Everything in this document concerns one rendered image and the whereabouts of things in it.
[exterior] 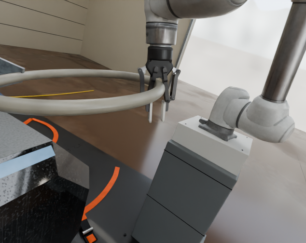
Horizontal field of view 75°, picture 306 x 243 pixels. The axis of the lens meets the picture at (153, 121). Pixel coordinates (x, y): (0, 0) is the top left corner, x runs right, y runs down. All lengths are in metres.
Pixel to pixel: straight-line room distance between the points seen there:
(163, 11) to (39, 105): 0.36
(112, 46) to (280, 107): 6.13
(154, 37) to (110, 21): 6.39
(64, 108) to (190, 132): 0.80
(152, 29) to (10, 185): 0.58
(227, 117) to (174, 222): 0.69
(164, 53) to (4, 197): 0.59
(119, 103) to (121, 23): 6.29
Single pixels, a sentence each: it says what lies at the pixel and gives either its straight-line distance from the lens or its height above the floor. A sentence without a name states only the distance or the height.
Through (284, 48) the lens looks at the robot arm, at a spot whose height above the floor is 1.40.
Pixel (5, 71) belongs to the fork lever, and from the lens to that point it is 0.81.
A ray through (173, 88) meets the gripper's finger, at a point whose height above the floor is 1.15.
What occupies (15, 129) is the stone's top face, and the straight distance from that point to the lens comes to 0.84.
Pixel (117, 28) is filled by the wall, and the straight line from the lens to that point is 6.75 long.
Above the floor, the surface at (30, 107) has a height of 1.10.
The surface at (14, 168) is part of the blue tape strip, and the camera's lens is 0.71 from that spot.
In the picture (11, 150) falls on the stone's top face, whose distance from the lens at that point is 0.73.
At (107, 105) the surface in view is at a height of 1.13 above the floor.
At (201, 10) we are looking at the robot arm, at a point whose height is 1.36.
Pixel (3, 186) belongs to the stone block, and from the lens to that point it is 0.70.
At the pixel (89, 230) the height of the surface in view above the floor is 0.05.
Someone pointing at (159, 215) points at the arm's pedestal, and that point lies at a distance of 1.35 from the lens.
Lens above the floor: 1.27
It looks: 22 degrees down
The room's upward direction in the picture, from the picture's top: 19 degrees clockwise
